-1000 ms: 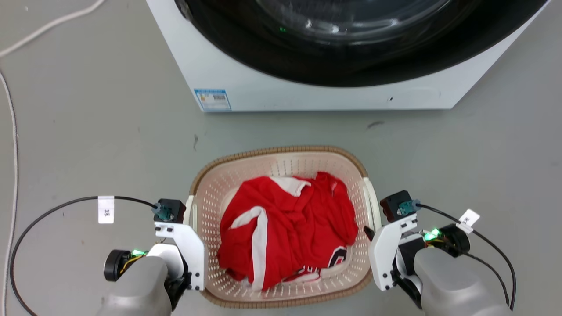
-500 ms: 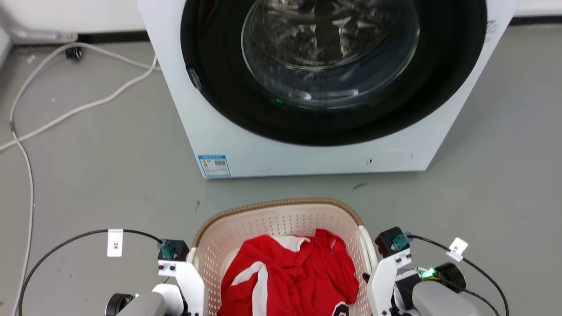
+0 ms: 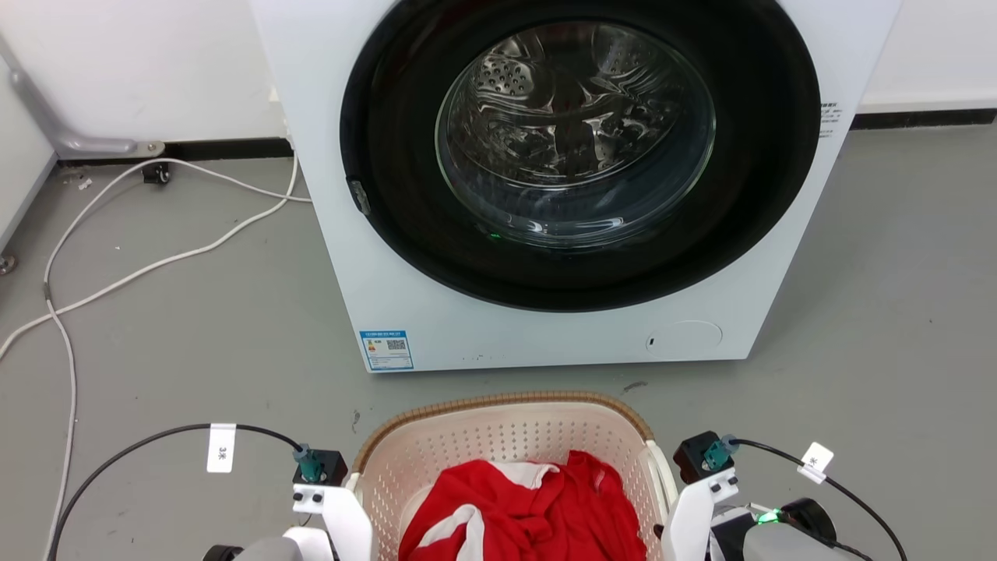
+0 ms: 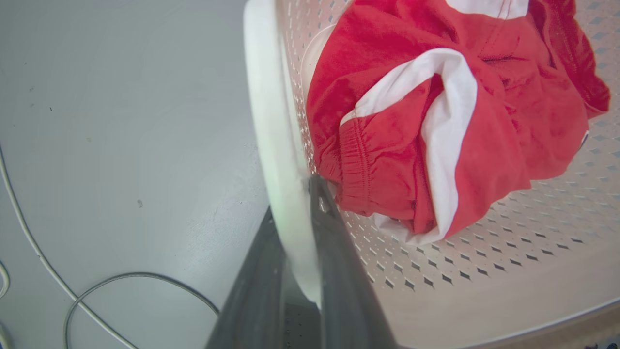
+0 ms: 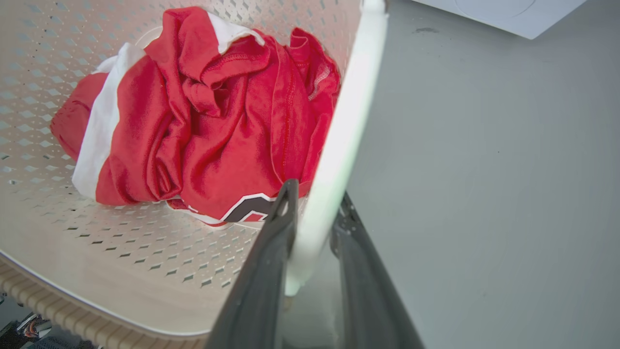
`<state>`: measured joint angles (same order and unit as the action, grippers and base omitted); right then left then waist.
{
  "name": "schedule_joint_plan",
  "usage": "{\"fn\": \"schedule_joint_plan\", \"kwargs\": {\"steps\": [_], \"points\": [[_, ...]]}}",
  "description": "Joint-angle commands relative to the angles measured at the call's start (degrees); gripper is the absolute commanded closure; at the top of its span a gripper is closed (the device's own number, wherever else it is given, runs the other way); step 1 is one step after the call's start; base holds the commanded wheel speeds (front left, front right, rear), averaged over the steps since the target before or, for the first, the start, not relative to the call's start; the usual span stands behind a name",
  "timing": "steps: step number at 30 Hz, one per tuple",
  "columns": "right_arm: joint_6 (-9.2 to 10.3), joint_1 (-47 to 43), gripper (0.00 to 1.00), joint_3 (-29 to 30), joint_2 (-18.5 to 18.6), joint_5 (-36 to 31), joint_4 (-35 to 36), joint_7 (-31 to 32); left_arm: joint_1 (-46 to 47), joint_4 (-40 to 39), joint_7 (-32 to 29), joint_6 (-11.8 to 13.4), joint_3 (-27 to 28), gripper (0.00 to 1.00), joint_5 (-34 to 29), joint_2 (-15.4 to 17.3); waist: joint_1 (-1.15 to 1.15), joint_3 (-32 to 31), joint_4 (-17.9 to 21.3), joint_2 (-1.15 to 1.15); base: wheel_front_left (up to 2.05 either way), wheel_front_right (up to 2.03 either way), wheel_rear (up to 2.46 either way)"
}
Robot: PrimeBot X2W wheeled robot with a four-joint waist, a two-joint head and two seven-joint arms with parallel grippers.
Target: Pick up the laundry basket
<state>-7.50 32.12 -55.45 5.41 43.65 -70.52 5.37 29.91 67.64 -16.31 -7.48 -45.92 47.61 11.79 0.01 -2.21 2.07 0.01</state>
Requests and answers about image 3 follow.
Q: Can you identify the grey metal pipe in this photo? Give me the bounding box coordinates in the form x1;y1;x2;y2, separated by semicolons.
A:
0;37;166;157

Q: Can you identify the round white filter cover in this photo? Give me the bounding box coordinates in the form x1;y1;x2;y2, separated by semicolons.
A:
646;320;724;359

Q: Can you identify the white tag on cable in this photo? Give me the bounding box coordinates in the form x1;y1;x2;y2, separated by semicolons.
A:
206;423;237;474
798;442;835;485

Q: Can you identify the steel washing drum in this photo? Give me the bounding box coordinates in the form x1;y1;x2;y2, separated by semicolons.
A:
438;22;715;249

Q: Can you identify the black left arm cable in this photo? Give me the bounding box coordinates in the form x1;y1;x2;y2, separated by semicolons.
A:
47;423;306;561

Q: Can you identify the thin white floor cable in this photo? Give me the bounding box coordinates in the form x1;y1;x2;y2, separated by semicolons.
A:
43;157;312;561

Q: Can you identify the white tag on left cable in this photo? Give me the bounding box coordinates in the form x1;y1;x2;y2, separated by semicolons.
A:
206;423;237;474

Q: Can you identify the thick white floor cable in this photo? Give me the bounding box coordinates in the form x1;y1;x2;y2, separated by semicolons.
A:
0;150;301;361

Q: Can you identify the white tag on right cable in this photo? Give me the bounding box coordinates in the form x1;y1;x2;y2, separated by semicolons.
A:
798;442;835;485

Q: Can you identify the red and white garment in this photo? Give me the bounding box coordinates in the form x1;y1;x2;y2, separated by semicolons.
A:
399;450;647;561

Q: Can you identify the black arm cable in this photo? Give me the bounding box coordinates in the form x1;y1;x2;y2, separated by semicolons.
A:
47;423;306;561
729;438;909;561

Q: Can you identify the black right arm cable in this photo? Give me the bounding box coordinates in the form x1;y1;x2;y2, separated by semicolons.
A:
729;438;909;561

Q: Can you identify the blue energy label sticker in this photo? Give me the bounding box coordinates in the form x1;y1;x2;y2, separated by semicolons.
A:
359;330;414;372

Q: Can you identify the black round washer door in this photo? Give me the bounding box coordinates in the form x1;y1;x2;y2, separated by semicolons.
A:
340;0;822;312

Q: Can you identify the white cabinet panel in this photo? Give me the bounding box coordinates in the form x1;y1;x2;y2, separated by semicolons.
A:
0;74;58;252

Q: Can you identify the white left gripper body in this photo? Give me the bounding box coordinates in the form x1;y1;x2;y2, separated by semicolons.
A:
292;482;374;561

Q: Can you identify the beige perforated laundry basket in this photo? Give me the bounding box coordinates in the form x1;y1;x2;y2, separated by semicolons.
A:
347;392;680;561

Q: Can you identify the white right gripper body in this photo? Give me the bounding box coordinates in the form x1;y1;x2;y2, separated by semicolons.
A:
661;467;740;561

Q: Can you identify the white front-load washing machine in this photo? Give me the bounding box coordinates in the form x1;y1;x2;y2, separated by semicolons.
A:
248;0;904;373

